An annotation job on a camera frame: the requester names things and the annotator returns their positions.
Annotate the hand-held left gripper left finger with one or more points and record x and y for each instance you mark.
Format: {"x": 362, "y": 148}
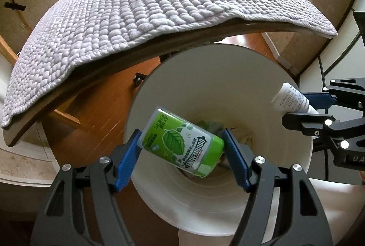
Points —
{"x": 128, "y": 160}

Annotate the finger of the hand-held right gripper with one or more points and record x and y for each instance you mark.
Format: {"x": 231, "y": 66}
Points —
{"x": 319, "y": 100}
{"x": 308, "y": 122}

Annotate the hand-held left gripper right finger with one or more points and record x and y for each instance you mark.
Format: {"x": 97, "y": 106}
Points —
{"x": 235, "y": 160}

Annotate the white squeeze tube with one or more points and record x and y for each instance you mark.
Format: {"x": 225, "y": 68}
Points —
{"x": 290, "y": 99}

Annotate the green gum bottle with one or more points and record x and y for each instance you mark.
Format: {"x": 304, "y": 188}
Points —
{"x": 176, "y": 143}

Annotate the white trash bin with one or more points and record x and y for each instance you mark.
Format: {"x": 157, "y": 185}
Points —
{"x": 214, "y": 86}

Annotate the black caster wheel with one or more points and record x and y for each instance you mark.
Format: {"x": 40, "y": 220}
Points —
{"x": 139, "y": 79}

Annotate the black tripod stand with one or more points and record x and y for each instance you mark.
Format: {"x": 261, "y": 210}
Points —
{"x": 360, "y": 23}

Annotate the lavender knitted blanket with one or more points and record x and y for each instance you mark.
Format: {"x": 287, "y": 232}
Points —
{"x": 114, "y": 20}

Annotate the black bar on stand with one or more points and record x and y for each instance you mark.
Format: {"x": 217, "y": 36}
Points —
{"x": 15, "y": 6}

